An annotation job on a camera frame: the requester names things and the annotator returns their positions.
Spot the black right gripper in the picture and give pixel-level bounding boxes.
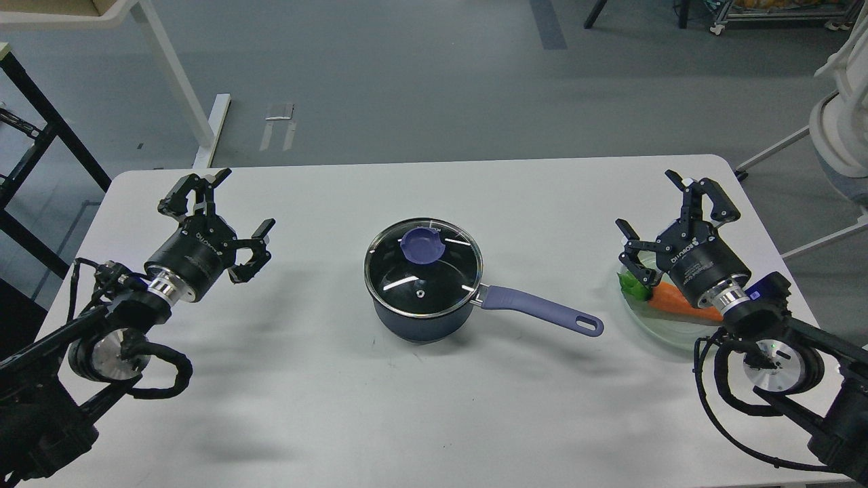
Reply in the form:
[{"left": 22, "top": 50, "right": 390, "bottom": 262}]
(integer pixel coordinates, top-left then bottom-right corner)
[{"left": 616, "top": 169, "right": 751, "bottom": 308}]

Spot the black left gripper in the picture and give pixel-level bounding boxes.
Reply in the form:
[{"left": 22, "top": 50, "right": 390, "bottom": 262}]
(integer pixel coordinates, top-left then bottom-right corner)
[{"left": 144, "top": 169, "right": 276, "bottom": 303}]

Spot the dark blue saucepan purple handle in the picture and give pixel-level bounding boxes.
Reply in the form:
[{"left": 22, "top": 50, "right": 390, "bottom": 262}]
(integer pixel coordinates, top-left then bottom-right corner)
[{"left": 363, "top": 218, "right": 605, "bottom": 344}]

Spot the glass pot lid purple knob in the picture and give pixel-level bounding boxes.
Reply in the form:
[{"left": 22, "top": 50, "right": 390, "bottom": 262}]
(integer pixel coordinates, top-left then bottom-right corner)
[{"left": 363, "top": 218, "right": 484, "bottom": 318}]

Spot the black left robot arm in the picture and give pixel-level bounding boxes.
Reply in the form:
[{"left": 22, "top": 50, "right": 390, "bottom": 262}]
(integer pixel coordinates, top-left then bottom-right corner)
[{"left": 1, "top": 169, "right": 275, "bottom": 487}]

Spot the white robot base right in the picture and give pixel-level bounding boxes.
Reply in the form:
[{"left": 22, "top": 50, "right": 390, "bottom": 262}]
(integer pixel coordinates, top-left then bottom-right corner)
[{"left": 735, "top": 0, "right": 868, "bottom": 260}]

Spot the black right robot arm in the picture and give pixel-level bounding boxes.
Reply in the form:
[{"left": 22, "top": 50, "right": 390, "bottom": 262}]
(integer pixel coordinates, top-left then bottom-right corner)
[{"left": 616, "top": 170, "right": 867, "bottom": 486}]

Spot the orange toy carrot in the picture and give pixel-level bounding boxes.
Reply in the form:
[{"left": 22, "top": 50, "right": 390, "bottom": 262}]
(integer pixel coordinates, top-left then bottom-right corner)
[{"left": 616, "top": 272, "right": 723, "bottom": 322}]

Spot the black stand leg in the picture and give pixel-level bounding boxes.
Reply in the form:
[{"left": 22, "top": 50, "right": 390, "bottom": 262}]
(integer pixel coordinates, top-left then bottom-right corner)
[{"left": 582, "top": 1, "right": 696, "bottom": 30}]

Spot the metal wheeled cart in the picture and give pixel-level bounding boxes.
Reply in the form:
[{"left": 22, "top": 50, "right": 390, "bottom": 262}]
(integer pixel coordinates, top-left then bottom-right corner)
[{"left": 708, "top": 1, "right": 865, "bottom": 36}]

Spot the white table frame leg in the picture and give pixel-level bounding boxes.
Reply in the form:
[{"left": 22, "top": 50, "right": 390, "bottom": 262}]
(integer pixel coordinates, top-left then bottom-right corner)
[{"left": 1, "top": 1, "right": 231, "bottom": 169}]

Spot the black metal rack frame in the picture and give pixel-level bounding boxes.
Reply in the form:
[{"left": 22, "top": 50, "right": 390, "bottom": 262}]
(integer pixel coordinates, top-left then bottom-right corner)
[{"left": 1, "top": 43, "right": 112, "bottom": 278}]

